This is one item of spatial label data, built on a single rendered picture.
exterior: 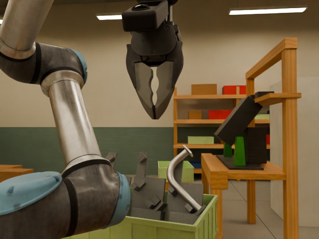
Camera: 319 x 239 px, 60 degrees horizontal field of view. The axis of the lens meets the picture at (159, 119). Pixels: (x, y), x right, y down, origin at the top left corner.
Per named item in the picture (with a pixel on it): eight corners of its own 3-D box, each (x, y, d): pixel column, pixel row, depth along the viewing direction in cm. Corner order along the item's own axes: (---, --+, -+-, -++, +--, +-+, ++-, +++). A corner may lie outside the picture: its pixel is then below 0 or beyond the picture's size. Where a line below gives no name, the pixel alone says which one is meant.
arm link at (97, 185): (56, 248, 56) (22, 63, 83) (119, 231, 66) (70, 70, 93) (76, 225, 49) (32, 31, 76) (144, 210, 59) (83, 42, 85)
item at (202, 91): (307, 182, 621) (305, 81, 626) (173, 180, 650) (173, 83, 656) (297, 178, 675) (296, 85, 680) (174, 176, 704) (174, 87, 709)
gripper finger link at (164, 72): (178, 120, 48) (178, 67, 48) (173, 119, 42) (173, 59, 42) (160, 120, 49) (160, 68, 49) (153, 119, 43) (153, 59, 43)
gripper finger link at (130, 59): (156, 89, 45) (156, 36, 45) (154, 87, 43) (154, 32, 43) (128, 90, 45) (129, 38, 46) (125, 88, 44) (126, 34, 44)
